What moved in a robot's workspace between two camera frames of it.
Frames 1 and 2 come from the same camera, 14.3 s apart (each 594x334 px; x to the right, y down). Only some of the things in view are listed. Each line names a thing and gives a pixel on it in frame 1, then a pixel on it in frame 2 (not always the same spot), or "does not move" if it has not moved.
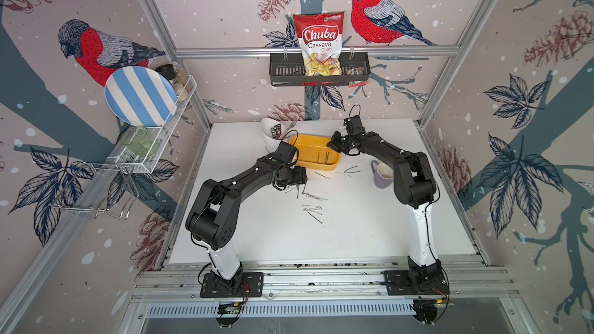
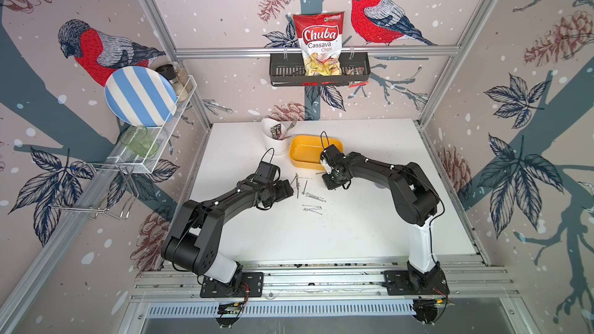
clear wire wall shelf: (139, 148) does not move
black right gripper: (332, 142) → (328, 186)
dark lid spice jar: (169, 71) does not move
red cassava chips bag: (320, 35) does not move
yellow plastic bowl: (314, 153) does not move
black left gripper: (301, 176) → (285, 191)
